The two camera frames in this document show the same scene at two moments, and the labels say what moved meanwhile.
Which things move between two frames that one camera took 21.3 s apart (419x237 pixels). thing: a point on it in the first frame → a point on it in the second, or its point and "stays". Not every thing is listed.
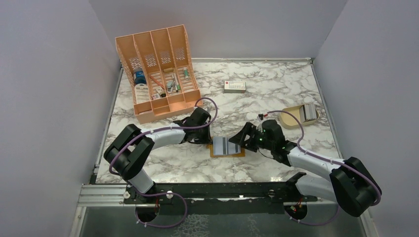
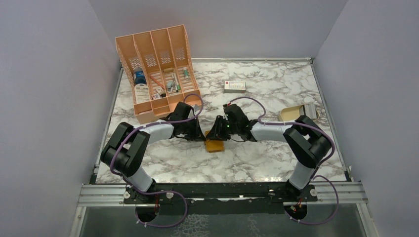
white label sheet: x=142 y=93 stays
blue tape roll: x=140 y=77 stays
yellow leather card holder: x=211 y=146 → x=213 y=145
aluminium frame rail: x=112 y=194 stays
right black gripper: x=239 y=138 → x=216 y=133
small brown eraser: x=168 y=70 stays
